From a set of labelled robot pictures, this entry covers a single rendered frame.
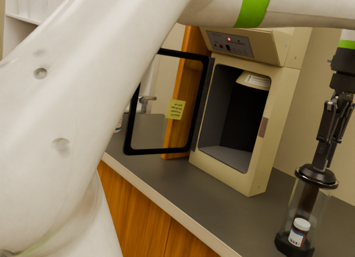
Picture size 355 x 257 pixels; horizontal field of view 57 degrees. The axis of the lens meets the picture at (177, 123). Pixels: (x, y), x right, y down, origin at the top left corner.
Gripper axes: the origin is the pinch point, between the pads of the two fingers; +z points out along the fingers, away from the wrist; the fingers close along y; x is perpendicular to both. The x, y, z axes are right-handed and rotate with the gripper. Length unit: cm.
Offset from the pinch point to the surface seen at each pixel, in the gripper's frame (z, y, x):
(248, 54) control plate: -20.2, -8.9, -36.9
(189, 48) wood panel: -18, -6, -62
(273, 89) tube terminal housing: -10.7, -13.2, -26.7
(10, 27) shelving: -4, 7, -249
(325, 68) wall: -20, -56, -32
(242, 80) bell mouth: -10.5, -15.1, -41.5
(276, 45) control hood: -24.5, -5.7, -25.3
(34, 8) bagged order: -21, 5, -206
